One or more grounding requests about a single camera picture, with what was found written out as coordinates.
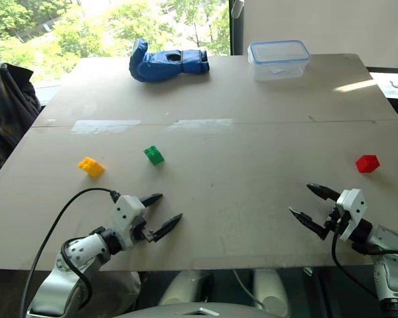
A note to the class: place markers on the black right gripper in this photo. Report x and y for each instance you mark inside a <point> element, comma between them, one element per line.
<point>334,218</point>

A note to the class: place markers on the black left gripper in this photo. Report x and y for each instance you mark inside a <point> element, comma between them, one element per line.
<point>142,229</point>

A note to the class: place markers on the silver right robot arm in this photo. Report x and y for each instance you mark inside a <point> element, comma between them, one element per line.
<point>386,261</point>

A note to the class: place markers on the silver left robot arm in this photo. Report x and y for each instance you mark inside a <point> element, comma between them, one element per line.
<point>83,251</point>

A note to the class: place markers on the green toy brick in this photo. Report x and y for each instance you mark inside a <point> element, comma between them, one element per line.
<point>153,155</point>

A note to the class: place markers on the red toy brick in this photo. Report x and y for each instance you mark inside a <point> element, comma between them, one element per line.
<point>367,163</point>

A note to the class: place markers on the white robot leg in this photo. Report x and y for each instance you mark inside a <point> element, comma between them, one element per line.
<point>270,291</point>
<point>182,286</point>

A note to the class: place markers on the yellow toy brick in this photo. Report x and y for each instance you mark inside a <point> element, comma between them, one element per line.
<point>91,166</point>

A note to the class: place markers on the silver robot torso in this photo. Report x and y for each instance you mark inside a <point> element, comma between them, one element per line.
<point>199,310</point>

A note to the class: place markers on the blue padded glove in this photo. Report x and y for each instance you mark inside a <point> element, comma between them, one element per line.
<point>166,63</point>

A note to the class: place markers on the clear plastic lidded container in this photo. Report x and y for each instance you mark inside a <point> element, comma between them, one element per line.
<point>278,60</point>

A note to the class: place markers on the dark plaid jacket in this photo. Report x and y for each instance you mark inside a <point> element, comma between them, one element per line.
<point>6,109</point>

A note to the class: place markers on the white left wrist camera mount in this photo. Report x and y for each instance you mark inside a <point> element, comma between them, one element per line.
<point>124,212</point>

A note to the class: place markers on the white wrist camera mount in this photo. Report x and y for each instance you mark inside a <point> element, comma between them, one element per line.
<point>124,212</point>
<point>351,212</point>

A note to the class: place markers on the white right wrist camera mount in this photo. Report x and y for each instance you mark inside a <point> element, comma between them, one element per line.
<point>351,212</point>

